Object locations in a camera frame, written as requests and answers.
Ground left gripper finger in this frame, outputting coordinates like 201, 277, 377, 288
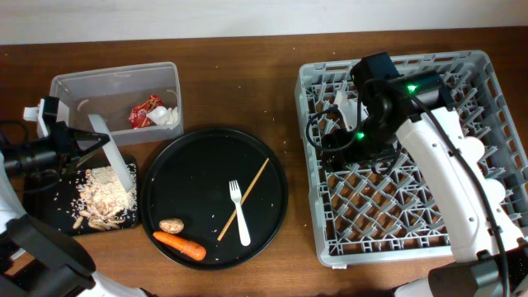
65, 146, 103, 169
70, 128, 110, 149

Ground rice and food scraps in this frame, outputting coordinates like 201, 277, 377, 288
72, 166, 138, 232

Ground red snack wrapper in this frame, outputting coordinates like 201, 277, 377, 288
129, 94, 164, 130

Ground white tissue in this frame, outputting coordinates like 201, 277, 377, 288
147, 106, 179, 125

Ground white plastic fork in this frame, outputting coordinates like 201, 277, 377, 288
229, 180, 251, 247

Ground white bowl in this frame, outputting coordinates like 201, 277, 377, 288
460, 136, 485, 164

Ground blue cup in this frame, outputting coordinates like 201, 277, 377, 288
483, 178, 506, 209

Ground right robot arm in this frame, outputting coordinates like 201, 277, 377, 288
320, 53, 527, 296

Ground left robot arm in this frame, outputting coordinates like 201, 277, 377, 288
1, 122, 150, 297

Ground grey dishwasher rack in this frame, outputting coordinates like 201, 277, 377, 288
295, 50, 527, 268

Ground black rectangular tray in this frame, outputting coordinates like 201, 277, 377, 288
22, 153, 141, 237

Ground clear plastic bin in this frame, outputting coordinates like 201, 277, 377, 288
49, 62, 183, 146

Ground wooden chopstick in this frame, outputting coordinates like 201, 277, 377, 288
217, 158, 269, 242

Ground brown mushroom piece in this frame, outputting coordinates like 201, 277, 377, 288
158, 218, 185, 234

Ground round black tray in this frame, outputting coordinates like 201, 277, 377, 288
139, 128, 288, 270

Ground orange carrot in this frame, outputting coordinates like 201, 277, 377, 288
153, 231, 206, 261

